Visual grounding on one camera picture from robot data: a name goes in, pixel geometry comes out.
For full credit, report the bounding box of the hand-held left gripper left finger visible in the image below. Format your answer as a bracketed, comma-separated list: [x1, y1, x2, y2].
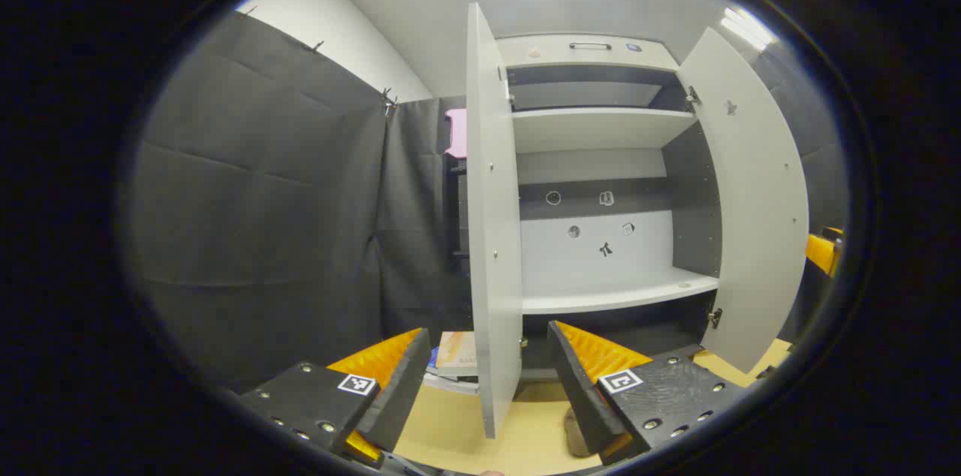
[239, 327, 432, 465]

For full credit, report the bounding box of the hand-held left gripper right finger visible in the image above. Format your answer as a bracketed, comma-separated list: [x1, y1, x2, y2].
[547, 321, 740, 465]

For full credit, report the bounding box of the grey shoe cabinet door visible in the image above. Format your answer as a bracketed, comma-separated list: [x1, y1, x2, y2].
[465, 2, 524, 439]
[676, 27, 810, 375]

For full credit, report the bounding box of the grey shoe cabinet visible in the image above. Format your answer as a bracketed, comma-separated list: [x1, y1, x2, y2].
[496, 33, 725, 387]

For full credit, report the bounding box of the brown fuzzy shoe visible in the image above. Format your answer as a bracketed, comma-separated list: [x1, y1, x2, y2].
[563, 405, 594, 458]

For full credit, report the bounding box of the small ceiling light panel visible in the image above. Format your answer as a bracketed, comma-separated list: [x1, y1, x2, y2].
[721, 7, 776, 50]

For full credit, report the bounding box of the stack of books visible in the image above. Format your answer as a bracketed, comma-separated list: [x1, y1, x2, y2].
[428, 331, 480, 396]

